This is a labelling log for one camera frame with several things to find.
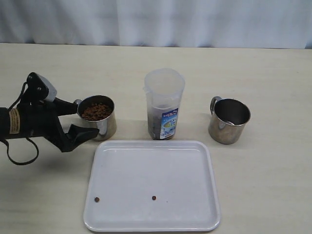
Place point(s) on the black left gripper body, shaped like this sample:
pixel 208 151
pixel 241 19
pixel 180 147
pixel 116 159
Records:
pixel 39 117

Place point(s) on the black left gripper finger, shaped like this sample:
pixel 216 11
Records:
pixel 64 108
pixel 79 135

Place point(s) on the steel mug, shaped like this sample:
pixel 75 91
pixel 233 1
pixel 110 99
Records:
pixel 107 127
pixel 228 119

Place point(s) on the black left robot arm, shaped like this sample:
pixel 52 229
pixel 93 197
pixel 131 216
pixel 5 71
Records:
pixel 10 120

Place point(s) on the clear plastic container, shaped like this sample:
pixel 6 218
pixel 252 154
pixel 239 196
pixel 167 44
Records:
pixel 163 88

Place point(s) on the brown pellets in left mug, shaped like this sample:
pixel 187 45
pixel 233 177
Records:
pixel 96 112

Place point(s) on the white plastic tray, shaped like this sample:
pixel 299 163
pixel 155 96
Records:
pixel 126 174

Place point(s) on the white curtain backdrop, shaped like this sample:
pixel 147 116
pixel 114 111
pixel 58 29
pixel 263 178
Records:
pixel 159 23

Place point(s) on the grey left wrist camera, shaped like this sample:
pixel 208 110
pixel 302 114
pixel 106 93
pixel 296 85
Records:
pixel 52 92

